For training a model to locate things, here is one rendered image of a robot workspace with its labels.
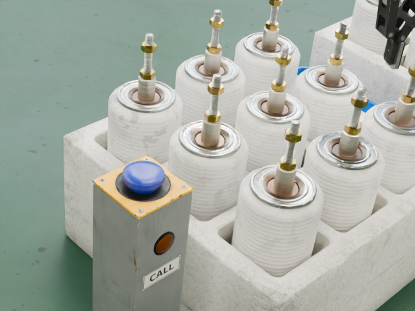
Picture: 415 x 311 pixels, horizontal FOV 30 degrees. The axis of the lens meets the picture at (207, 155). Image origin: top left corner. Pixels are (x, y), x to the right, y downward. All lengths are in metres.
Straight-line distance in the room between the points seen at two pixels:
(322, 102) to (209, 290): 0.31
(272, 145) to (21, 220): 0.41
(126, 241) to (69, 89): 0.77
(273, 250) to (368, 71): 0.54
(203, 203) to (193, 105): 0.17
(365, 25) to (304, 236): 0.56
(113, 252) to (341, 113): 0.42
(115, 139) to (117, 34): 0.70
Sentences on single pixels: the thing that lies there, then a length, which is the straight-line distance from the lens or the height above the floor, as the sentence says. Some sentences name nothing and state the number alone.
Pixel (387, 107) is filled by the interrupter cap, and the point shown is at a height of 0.25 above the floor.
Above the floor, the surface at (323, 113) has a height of 0.23.
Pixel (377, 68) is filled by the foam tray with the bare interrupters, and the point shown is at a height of 0.17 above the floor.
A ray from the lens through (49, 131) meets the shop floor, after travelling 1.37.
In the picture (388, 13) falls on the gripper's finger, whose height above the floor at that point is 0.41.
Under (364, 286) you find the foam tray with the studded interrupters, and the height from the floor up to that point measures 0.09.
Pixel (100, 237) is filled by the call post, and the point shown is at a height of 0.25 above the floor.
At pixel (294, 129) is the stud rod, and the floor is 0.33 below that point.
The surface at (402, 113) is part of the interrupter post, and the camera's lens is 1.02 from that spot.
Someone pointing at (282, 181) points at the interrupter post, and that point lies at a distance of 0.86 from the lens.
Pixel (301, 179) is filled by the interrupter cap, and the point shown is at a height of 0.25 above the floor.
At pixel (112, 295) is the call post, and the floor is 0.18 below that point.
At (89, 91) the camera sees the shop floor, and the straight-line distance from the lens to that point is 1.48.
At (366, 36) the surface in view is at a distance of 1.35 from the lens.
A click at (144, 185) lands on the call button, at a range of 0.73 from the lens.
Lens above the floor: 0.79
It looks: 36 degrees down
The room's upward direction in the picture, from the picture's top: 7 degrees clockwise
